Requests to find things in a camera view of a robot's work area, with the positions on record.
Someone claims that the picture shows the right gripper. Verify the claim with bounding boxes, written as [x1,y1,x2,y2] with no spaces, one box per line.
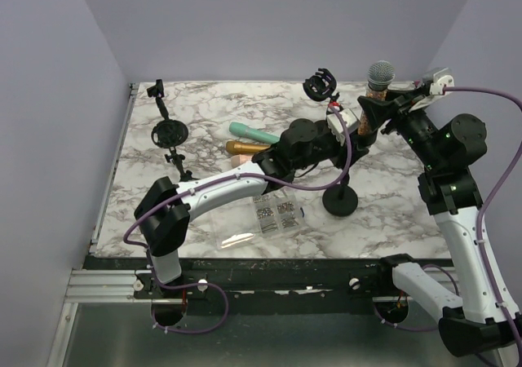
[362,84,446,170]

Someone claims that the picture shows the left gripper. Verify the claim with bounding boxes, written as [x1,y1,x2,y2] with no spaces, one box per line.
[293,130,369,173]

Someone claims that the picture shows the glitter microphone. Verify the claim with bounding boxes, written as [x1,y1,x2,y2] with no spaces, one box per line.
[357,60,396,136]

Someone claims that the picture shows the black stand holding glitter mic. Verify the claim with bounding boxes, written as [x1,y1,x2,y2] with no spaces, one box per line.
[322,131,378,217]

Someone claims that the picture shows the black stand holding teal mic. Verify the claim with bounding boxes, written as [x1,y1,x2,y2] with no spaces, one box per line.
[303,68,339,106]

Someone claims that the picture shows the pink microphone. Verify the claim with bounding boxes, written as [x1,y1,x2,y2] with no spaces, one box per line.
[231,154,253,168]

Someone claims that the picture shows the teal microphone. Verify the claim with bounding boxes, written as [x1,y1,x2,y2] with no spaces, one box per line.
[228,122,279,144]

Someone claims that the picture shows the gold microphone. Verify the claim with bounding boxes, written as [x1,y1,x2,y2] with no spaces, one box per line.
[225,140,270,155]

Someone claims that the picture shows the black tripod mic stand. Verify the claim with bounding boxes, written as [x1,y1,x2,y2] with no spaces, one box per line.
[151,119,196,182]

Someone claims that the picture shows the black round-base mic stand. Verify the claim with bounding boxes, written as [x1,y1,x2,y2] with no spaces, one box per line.
[146,79,170,120]

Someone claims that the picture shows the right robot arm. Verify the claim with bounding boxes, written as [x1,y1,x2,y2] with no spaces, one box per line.
[358,91,521,366]

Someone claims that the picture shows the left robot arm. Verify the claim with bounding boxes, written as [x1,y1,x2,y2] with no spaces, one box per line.
[134,115,375,298]

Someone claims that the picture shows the clear plastic screw box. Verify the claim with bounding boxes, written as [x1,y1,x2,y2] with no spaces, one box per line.
[210,193,304,250]

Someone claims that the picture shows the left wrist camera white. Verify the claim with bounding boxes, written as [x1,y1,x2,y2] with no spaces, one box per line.
[325,105,360,145]

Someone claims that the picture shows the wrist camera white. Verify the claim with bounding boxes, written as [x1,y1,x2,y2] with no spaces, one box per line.
[409,67,454,112]
[325,105,360,145]

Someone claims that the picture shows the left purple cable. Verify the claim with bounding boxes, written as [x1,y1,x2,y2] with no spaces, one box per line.
[123,112,354,286]

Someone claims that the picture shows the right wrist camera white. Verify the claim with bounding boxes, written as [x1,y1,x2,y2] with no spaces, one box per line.
[409,67,454,112]

